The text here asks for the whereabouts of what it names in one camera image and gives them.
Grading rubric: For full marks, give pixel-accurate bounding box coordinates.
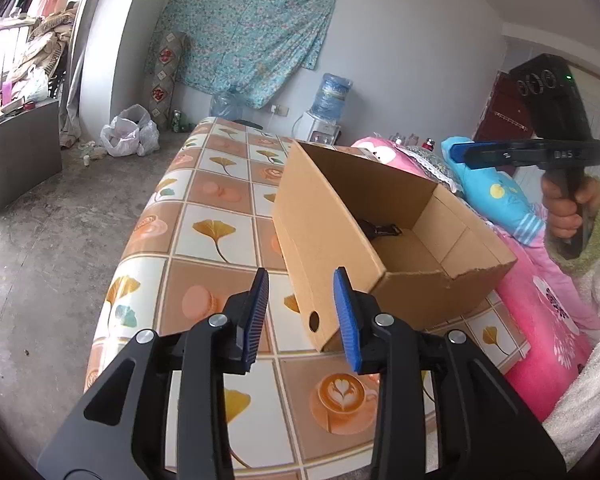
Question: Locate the pink smart watch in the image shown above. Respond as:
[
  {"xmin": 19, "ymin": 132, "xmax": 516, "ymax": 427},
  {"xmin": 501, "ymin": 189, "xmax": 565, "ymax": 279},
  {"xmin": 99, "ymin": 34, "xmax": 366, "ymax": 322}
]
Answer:
[{"xmin": 356, "ymin": 219, "xmax": 402, "ymax": 242}]

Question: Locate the right hand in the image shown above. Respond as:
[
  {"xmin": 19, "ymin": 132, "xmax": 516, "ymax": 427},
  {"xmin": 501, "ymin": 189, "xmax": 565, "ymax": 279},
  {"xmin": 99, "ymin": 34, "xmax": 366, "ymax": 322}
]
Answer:
[{"xmin": 541, "ymin": 174, "xmax": 600, "ymax": 240}]

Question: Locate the light blue pillow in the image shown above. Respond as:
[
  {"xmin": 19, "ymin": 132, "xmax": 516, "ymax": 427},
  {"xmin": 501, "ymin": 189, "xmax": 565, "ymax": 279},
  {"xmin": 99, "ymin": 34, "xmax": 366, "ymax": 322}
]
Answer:
[{"xmin": 441, "ymin": 136, "xmax": 546, "ymax": 247}]

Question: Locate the dark red door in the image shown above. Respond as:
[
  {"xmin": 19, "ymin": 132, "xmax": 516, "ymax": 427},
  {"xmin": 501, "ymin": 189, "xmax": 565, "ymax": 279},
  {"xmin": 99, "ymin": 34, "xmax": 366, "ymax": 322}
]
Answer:
[{"xmin": 474, "ymin": 72, "xmax": 533, "ymax": 142}]

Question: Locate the brown cardboard box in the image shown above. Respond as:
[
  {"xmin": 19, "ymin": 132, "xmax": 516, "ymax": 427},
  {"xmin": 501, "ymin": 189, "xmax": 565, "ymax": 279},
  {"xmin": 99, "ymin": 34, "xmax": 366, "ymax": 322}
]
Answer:
[{"xmin": 273, "ymin": 142, "xmax": 517, "ymax": 351}]

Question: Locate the blue water jug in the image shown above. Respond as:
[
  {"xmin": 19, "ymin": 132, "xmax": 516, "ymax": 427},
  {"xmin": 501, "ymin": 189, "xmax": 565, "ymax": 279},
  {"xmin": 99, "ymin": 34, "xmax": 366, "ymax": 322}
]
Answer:
[{"xmin": 310, "ymin": 73, "xmax": 353, "ymax": 124}]

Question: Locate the white water dispenser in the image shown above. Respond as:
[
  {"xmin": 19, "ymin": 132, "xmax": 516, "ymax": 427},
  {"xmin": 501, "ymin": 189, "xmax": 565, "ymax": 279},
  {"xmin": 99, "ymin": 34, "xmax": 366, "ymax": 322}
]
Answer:
[{"xmin": 291, "ymin": 112, "xmax": 340, "ymax": 145}]

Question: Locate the patterned tablecloth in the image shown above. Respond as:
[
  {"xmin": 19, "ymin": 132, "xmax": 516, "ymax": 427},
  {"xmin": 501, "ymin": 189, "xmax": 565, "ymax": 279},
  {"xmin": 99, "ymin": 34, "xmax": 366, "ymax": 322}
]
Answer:
[{"xmin": 86, "ymin": 118, "xmax": 527, "ymax": 479}]

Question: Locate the dark grey cabinet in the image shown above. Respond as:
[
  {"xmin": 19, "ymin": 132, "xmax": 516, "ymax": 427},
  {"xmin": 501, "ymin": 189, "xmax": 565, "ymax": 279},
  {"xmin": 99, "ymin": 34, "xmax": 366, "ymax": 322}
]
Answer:
[{"xmin": 0, "ymin": 100, "xmax": 62, "ymax": 212}]

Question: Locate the white plastic bag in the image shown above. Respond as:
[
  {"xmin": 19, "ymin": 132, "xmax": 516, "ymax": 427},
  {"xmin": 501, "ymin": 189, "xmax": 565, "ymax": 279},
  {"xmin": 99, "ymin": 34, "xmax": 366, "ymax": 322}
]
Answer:
[{"xmin": 100, "ymin": 104, "xmax": 159, "ymax": 157}]

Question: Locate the rolled patterned mat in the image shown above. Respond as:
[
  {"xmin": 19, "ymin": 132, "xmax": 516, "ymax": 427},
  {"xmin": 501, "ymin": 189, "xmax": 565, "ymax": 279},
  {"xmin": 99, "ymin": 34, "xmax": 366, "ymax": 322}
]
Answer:
[{"xmin": 148, "ymin": 32, "xmax": 188, "ymax": 131}]

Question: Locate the teal floral wall cloth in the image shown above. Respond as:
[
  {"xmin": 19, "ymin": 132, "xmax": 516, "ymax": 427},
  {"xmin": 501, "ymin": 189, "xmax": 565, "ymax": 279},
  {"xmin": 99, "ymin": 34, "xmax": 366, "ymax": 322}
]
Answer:
[{"xmin": 145, "ymin": 0, "xmax": 336, "ymax": 110}]

